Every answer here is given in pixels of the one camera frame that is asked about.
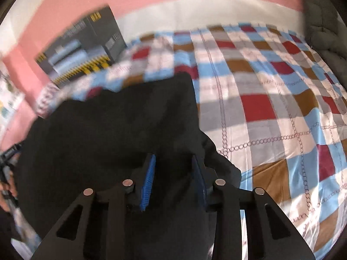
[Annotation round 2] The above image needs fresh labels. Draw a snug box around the wall poster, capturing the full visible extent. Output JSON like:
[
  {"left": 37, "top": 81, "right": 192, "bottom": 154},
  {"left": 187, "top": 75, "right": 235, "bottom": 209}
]
[{"left": 0, "top": 60, "right": 26, "bottom": 134}]

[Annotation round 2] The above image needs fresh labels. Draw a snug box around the person's left hand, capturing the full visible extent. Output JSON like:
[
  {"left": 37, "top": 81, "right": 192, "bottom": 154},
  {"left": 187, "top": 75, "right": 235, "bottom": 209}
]
[{"left": 0, "top": 172, "right": 19, "bottom": 214}]

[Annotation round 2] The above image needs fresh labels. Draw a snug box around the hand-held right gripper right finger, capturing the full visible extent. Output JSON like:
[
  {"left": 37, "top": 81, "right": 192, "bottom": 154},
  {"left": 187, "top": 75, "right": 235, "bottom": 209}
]
[{"left": 191, "top": 154, "right": 316, "bottom": 260}]

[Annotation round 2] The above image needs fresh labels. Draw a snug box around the black garment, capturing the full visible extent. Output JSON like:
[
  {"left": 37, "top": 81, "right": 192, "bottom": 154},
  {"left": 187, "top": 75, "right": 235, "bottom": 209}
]
[{"left": 13, "top": 72, "right": 242, "bottom": 260}]

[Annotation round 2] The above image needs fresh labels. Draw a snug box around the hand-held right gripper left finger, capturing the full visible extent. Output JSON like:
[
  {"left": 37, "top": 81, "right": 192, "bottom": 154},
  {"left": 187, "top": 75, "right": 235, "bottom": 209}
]
[{"left": 31, "top": 153, "right": 157, "bottom": 260}]

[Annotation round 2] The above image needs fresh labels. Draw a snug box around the grey quilted cushion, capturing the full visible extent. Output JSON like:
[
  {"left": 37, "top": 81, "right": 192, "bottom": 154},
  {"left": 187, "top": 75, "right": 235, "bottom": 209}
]
[{"left": 300, "top": 0, "right": 347, "bottom": 69}]

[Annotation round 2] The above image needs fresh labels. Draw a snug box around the red and white printed pillow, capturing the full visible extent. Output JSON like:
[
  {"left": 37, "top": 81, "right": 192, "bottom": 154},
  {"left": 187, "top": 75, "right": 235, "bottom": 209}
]
[{"left": 35, "top": 83, "right": 71, "bottom": 120}]

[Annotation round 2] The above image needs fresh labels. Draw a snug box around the checkered bed sheet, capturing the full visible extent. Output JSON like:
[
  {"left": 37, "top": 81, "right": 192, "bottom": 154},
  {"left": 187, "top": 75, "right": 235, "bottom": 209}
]
[{"left": 11, "top": 23, "right": 347, "bottom": 260}]

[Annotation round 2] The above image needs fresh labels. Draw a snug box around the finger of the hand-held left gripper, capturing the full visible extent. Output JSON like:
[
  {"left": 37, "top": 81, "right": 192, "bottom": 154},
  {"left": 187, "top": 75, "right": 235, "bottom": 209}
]
[{"left": 5, "top": 144, "right": 23, "bottom": 161}]

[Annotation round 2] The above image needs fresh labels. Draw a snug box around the dark appliance box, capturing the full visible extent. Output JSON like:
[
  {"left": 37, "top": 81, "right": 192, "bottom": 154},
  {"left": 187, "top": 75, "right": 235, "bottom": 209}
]
[{"left": 35, "top": 4, "right": 127, "bottom": 89}]

